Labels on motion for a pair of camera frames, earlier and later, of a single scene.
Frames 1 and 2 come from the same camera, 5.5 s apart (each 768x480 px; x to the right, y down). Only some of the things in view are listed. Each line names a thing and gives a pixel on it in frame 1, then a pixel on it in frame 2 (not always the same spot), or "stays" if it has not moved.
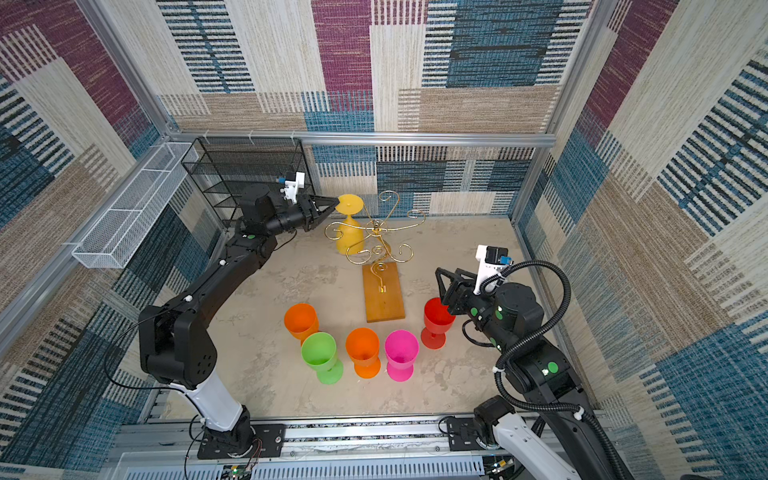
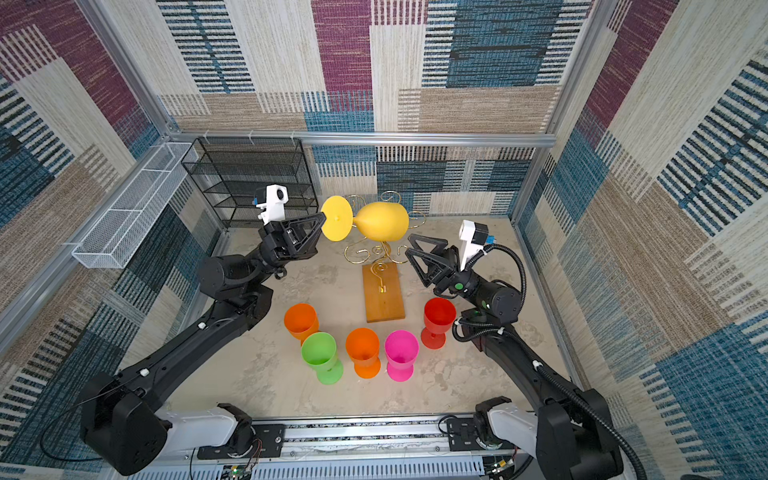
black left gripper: x=312 y=218 -> x=279 y=246
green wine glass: x=319 y=352 stays
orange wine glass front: x=301 y=321 stays
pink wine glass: x=401 y=348 stays
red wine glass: x=438 y=321 stays
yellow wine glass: x=350 y=233 -> x=379 y=221
